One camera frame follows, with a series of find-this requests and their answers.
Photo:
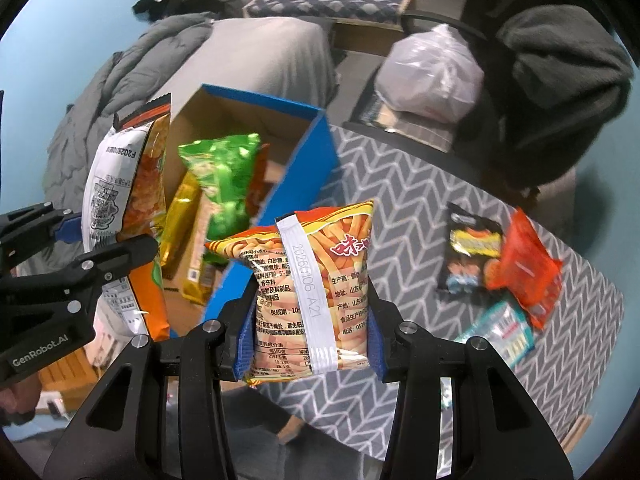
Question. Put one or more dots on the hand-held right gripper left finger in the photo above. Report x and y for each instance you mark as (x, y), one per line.
(242, 345)

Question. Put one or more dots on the red translucent snack packet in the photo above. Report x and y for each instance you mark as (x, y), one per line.
(527, 265)

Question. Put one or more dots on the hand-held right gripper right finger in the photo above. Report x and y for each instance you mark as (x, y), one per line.
(377, 355)

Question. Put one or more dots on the yellow long snack packet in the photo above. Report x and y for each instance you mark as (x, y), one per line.
(197, 285)
(175, 220)

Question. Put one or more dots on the blue cardboard box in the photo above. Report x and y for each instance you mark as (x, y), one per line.
(300, 170)

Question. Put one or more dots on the orange stick snack packet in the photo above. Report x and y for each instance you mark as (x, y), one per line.
(310, 285)

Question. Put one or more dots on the grey duvet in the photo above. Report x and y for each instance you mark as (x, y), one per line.
(110, 90)

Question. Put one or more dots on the black office chair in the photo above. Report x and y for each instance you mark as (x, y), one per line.
(440, 21)

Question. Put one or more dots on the grey fleece jacket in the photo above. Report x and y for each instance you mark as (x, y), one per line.
(560, 70)

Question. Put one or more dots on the person's left hand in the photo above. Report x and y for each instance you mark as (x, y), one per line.
(20, 397)

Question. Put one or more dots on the teal snack packet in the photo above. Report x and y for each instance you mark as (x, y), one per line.
(500, 332)

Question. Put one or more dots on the wooden bench base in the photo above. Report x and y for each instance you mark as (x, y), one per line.
(365, 35)

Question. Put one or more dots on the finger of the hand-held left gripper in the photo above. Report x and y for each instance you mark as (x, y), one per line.
(70, 227)
(120, 257)

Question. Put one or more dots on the blue patterned mattress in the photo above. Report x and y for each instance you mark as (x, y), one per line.
(325, 0)

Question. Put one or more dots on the green snack packet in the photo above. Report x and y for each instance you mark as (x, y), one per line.
(225, 180)

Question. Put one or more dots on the white plastic bag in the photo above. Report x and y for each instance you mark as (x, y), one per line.
(430, 75)

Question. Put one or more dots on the white-backed orange snack packet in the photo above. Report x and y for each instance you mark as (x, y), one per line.
(115, 185)

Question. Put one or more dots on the black cartoon snack packet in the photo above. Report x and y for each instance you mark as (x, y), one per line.
(470, 250)

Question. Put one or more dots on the grey bed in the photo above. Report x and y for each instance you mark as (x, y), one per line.
(260, 60)

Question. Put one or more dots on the light wooden board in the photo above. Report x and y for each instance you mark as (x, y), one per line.
(577, 435)

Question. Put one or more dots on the checked seat cushion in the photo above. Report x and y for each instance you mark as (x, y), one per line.
(415, 127)

